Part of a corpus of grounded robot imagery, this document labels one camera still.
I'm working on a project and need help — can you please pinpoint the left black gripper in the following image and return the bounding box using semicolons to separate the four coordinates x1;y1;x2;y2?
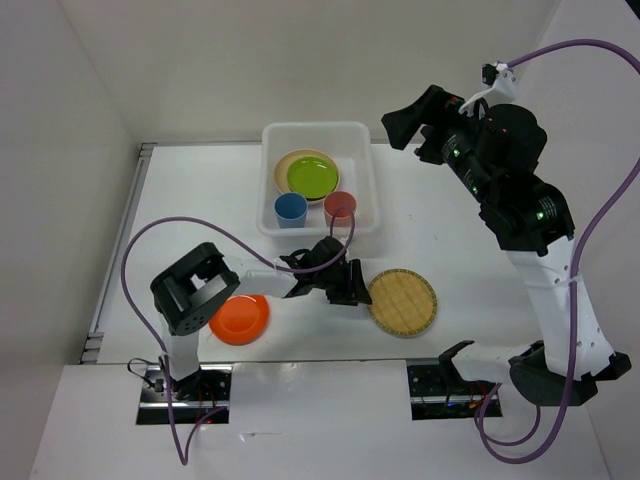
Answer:
314;258;372;306

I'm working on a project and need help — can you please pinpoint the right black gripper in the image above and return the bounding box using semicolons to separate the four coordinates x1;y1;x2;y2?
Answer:
381;83;497;202

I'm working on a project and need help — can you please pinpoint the round bamboo woven plate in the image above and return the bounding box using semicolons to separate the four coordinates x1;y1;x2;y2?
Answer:
367;268;438;339

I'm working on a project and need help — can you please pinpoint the pink plastic cup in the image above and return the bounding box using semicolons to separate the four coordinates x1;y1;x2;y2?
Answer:
323;191;357;228

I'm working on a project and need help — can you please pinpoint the blue plastic cup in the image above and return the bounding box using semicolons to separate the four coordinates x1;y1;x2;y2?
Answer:
274;192;308;229

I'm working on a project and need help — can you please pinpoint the lime green plate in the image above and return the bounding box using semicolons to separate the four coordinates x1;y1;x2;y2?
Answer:
286;156;340;199

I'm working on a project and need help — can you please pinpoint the orange plastic plate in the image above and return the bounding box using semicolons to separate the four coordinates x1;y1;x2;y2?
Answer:
208;295;270;346

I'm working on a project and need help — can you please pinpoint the beige bear print plate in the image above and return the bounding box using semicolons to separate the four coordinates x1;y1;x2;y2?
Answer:
273;149;341;204

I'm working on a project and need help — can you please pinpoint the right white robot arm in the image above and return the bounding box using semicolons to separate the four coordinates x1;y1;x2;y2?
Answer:
381;85;631;407

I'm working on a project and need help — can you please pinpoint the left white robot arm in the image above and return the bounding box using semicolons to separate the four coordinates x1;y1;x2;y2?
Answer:
150;236;373;400

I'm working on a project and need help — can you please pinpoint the white plastic bin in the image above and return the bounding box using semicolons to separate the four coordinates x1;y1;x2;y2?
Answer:
256;121;381;239

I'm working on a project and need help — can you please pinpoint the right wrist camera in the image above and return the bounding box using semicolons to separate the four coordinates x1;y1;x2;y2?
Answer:
458;62;518;115

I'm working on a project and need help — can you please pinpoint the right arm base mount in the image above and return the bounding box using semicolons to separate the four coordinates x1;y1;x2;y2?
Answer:
406;362;494;421

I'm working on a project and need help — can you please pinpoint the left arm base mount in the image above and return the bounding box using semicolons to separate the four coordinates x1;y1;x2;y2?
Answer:
126;358;233;426

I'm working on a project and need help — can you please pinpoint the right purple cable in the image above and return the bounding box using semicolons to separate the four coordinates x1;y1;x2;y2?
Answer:
472;39;640;465

